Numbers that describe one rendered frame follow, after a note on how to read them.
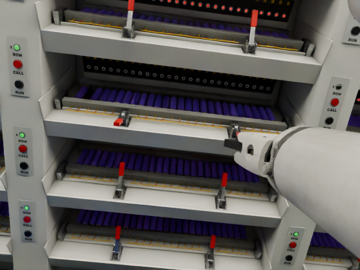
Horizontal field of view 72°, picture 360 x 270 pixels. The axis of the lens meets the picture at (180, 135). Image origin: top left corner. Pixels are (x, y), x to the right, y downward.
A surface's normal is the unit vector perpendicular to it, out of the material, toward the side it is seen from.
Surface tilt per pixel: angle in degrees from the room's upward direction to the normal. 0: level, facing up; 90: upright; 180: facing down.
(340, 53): 90
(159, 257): 21
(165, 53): 111
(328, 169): 67
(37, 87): 90
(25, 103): 90
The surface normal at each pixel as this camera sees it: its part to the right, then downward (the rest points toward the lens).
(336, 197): -0.99, -0.13
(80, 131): -0.04, 0.60
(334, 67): 0.01, 0.28
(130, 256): 0.11, -0.79
